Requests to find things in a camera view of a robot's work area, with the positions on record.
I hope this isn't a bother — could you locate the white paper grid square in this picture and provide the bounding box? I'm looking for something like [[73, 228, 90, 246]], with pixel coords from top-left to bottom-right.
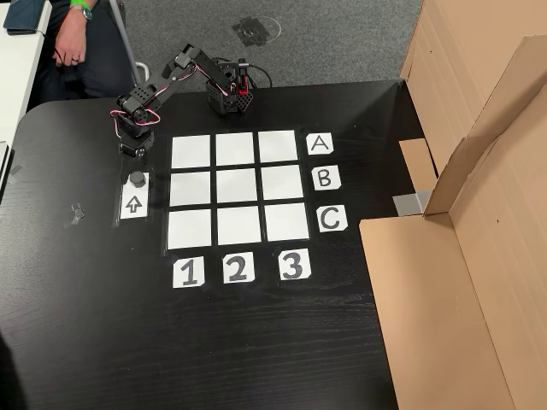
[[261, 165, 305, 201], [167, 209, 213, 250], [171, 135, 211, 169], [257, 130, 299, 163], [216, 206, 262, 246], [169, 172, 212, 207], [215, 168, 259, 204], [264, 202, 311, 242], [215, 132, 256, 167]]

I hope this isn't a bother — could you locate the person's hand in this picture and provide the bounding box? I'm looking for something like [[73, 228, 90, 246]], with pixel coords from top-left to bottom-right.
[[54, 28, 90, 67]]

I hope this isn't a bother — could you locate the white arrow paper sheet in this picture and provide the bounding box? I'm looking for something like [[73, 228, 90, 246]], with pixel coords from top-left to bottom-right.
[[120, 172, 150, 220]]

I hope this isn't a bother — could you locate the seated person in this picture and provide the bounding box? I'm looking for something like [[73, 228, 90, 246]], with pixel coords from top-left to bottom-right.
[[27, 0, 138, 102]]

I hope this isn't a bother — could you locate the number 1 paper sheet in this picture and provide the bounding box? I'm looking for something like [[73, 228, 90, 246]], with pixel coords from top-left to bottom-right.
[[172, 257, 205, 290]]

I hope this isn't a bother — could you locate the red and black clamp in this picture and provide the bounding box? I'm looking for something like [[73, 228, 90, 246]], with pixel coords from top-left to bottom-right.
[[236, 58, 252, 96]]

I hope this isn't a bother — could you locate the white side table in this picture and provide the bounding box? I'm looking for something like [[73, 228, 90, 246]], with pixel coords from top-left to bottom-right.
[[0, 0, 52, 144]]

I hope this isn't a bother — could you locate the number 2 paper sheet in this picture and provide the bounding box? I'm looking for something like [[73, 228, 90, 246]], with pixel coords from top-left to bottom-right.
[[222, 252, 256, 285]]

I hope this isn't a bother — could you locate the black floor tape patch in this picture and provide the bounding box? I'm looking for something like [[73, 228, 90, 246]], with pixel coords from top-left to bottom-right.
[[232, 15, 282, 47]]

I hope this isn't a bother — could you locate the dark notebook case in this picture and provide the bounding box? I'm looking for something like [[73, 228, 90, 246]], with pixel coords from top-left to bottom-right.
[[3, 0, 53, 36]]

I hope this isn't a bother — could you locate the number 3 paper sheet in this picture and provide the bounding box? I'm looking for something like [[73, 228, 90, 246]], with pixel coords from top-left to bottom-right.
[[278, 249, 312, 282]]

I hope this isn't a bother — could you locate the letter A paper sheet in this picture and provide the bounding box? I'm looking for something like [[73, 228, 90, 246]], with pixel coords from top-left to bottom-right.
[[306, 133, 334, 156]]

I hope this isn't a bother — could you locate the letter B paper sheet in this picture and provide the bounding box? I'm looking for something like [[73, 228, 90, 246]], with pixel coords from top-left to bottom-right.
[[311, 165, 342, 192]]

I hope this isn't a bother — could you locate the letter C paper sheet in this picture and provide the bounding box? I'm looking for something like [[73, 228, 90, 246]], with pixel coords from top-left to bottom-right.
[[316, 205, 348, 234]]

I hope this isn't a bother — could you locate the grey tape strip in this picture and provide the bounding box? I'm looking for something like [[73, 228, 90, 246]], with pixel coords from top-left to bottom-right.
[[392, 191, 432, 217]]

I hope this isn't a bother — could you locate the brown cardboard panel with flap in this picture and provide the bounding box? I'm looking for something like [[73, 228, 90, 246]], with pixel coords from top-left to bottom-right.
[[358, 35, 547, 410]]

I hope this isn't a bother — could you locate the red white servo cable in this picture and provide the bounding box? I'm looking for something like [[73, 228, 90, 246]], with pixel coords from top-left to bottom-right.
[[109, 108, 162, 140]]

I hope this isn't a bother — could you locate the grey metal frame leg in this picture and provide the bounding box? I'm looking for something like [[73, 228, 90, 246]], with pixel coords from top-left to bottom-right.
[[109, 0, 151, 96]]

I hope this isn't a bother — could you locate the black power cable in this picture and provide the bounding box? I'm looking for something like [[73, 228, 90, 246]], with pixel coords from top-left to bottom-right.
[[249, 64, 275, 90]]

